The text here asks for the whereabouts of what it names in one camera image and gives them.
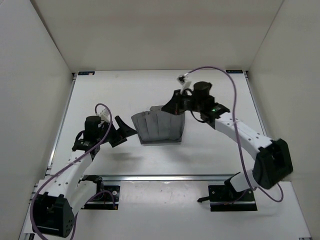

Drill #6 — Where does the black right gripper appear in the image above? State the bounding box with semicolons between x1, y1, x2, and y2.
161;90;203;117

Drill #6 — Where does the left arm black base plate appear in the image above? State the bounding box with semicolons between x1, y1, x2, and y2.
82;185;121;211

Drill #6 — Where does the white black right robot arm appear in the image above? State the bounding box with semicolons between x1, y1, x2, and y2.
161;81;293;200

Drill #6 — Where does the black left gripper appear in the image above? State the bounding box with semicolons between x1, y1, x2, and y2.
98;114;138;147

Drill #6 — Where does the blue label sticker left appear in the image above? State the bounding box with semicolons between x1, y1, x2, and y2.
77;71;95;76

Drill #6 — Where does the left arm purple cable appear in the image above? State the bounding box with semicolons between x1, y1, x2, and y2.
29;103;118;240

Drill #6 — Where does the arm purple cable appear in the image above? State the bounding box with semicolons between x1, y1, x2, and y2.
29;103;118;240
186;66;285;203

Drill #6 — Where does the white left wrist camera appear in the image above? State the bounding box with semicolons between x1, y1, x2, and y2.
99;108;110;123

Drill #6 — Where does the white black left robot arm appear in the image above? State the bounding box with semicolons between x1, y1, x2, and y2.
30;115;137;240

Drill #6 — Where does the aluminium table edge rail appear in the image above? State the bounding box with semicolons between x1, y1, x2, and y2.
99;174;238;183

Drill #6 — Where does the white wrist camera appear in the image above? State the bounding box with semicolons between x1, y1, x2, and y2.
99;108;110;123
177;73;191;94

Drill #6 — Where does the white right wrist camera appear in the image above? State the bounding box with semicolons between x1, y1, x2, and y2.
177;73;191;94

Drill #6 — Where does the grey pleated skirt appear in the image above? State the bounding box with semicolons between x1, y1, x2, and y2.
131;105;186;145

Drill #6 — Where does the blue label sticker right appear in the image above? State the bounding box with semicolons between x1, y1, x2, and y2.
226;69;244;74

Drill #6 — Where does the blue label sticker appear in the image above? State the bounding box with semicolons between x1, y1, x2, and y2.
77;71;95;76
226;69;244;74

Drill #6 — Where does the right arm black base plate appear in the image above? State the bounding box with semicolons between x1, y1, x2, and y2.
208;185;258;212

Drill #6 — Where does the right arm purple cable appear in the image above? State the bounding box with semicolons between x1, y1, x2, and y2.
186;66;285;203

